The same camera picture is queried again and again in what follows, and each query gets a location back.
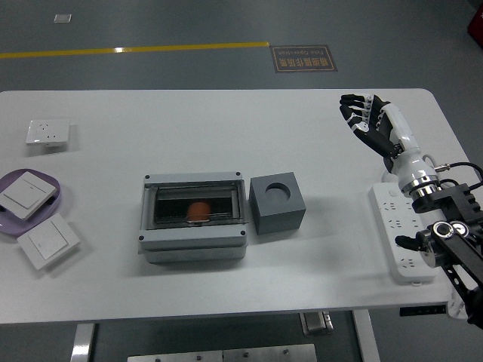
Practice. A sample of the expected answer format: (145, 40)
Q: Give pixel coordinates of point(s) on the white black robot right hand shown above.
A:
(403, 132)

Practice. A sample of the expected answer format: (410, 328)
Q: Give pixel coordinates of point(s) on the orange cylinder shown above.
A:
(199, 212)

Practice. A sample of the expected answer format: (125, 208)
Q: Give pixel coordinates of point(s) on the grey box with clear lid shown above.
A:
(188, 243)

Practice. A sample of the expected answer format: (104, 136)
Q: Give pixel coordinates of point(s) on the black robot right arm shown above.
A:
(456, 230)

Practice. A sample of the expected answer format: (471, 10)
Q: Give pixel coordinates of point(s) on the grey cube with round hole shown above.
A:
(277, 218)

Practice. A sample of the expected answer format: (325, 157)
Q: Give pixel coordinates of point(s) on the white power strip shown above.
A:
(392, 218)

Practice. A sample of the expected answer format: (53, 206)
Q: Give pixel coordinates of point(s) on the red object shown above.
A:
(476, 22)

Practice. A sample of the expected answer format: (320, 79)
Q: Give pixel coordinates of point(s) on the black table control panel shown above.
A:
(422, 311)

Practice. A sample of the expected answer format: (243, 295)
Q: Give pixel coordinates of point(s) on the white table leg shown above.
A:
(366, 335)
(82, 343)

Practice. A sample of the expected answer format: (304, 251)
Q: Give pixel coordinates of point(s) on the small silver floor plate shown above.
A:
(62, 18)

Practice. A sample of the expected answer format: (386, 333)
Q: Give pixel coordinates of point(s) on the purple tray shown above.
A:
(5, 229)

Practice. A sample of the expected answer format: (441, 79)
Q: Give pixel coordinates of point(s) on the grey metal bracket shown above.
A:
(316, 323)

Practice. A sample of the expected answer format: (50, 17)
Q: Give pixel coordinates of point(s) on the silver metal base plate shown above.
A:
(222, 354)

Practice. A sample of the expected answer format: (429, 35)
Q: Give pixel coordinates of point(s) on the white wall socket plate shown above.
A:
(47, 132)

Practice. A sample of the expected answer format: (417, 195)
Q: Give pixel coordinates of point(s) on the white wall switch plate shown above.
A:
(24, 194)
(47, 241)

